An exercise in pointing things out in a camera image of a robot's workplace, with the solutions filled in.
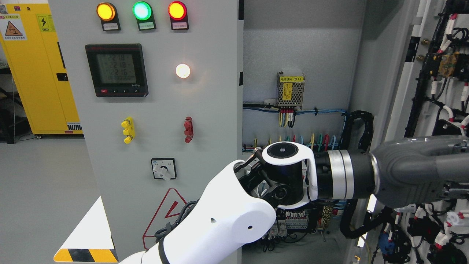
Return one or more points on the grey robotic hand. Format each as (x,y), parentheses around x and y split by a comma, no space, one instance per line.
(421,170)

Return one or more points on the grey cabinet door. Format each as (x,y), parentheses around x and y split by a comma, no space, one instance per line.
(395,43)
(211,96)

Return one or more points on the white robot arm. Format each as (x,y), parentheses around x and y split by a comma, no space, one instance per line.
(238,206)

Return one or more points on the red indicator lamp left door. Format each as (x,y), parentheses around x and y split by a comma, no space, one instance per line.
(178,14)

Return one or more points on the green indicator lamp left door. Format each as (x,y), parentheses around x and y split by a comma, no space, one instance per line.
(144,15)

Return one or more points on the yellow indicator lamp left door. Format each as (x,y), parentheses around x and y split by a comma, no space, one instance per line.
(108,16)

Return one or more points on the relay and terminal row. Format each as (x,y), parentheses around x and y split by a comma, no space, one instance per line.
(291,224)

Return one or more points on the metal mesh power supply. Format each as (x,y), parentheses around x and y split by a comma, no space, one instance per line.
(290,89)

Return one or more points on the red electric danger warning sticker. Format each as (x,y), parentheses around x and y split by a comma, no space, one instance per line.
(167,212)

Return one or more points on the white glowing pilot light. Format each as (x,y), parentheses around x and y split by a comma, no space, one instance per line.
(183,71)

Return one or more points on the black digital power meter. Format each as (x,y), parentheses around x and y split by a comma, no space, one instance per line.
(117,70)

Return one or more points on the yellow safety storage cabinet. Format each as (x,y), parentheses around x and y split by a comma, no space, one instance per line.
(33,53)

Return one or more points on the red terminal post block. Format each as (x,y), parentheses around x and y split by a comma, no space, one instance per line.
(188,129)

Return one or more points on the black rotary selector switch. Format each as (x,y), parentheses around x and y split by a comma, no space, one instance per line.
(164,168)

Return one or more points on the yellow terminal post block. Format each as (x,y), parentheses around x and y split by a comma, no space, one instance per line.
(128,129)

